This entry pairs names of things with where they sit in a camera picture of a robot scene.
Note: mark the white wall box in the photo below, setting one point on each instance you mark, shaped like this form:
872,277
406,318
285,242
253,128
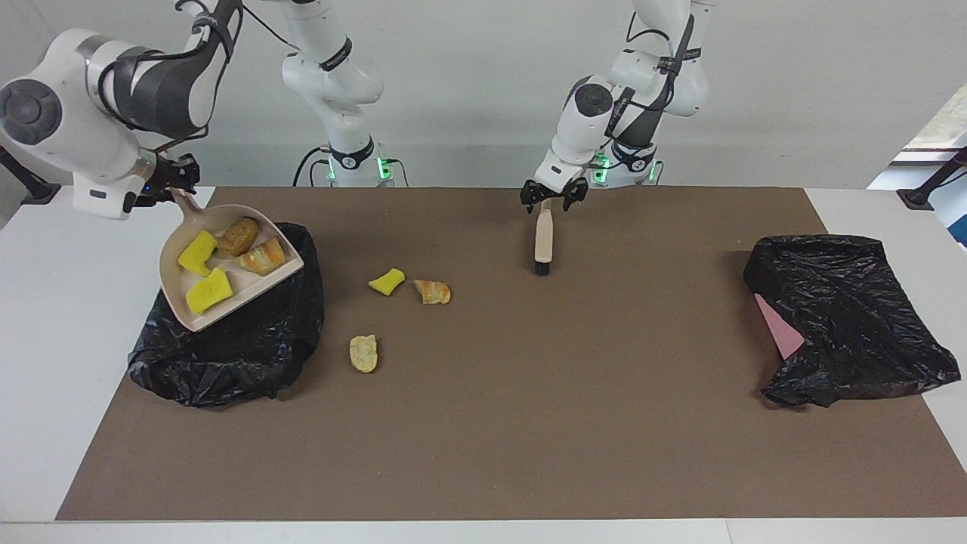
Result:
140,162

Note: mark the beige plastic dustpan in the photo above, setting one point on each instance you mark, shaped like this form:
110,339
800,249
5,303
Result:
245,291

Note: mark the black stand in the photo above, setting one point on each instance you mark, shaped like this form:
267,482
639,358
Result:
925,193
34,195

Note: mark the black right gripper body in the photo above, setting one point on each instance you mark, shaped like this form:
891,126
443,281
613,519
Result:
168,175

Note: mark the pink bin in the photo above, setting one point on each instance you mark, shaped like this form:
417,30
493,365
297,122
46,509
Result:
782,329

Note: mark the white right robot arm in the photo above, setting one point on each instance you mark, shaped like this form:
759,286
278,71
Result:
68,143

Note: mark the pale yellow bread piece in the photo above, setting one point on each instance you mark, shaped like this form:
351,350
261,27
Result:
364,353

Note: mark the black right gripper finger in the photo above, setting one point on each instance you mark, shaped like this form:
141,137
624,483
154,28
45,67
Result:
192,171
145,199

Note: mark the striped pale bread piece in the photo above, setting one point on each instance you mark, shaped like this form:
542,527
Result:
262,257

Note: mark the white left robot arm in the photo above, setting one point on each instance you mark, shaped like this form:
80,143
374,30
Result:
582,121

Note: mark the striped orange bread piece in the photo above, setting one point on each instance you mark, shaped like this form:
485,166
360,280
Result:
432,292

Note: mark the brown table mat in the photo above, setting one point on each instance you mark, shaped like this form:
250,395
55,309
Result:
453,468

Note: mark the black trash bag bin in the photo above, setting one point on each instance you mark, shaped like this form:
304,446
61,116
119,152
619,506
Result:
249,355

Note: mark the beige hand brush black bristles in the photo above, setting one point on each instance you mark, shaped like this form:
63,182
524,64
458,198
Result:
543,238

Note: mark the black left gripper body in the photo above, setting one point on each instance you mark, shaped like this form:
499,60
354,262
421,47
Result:
555,193

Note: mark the small yellow sponge piece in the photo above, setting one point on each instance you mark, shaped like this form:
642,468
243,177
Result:
387,281

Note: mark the black trash bag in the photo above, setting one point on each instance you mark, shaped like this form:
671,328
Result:
854,317

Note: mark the brown bread roll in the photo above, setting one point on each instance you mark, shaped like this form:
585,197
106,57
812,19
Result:
238,236

